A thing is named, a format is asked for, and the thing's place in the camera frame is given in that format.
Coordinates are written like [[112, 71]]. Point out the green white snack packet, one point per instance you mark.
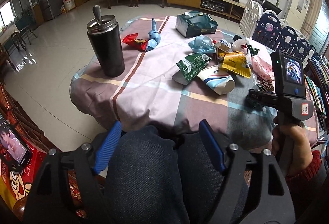
[[191, 65]]

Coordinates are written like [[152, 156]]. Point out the white blue paper cup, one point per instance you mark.
[[219, 80]]

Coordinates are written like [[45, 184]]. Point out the yellow wooden tv cabinet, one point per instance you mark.
[[229, 9]]

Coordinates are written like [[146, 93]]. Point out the dark green tissue box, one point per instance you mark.
[[194, 23]]

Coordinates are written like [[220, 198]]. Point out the person's legs dark jeans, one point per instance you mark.
[[151, 179]]

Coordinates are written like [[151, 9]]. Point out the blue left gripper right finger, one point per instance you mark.
[[215, 145]]

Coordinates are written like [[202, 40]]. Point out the colourful books on table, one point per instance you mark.
[[316, 72]]

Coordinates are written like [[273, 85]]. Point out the blue white baby fence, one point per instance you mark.
[[265, 27]]

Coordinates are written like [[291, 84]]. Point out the black steel thermos cup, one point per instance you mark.
[[104, 35]]

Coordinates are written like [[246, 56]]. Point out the pink plastic bag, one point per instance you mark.
[[262, 69]]

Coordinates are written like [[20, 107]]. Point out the light blue face mask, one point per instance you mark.
[[203, 45]]

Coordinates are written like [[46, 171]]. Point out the white air conditioner cabinet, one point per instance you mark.
[[296, 13]]

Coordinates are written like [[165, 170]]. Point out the yellow snack bag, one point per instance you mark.
[[235, 62]]

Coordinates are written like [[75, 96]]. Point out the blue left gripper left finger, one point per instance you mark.
[[107, 145]]

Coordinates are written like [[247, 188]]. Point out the black smartphone playing video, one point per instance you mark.
[[14, 145]]

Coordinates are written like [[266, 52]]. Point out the plaid pink grey tablecloth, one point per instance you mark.
[[146, 94]]

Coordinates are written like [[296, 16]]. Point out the red snack wrapper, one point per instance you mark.
[[132, 40]]

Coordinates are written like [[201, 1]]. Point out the white plastic bag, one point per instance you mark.
[[241, 45]]

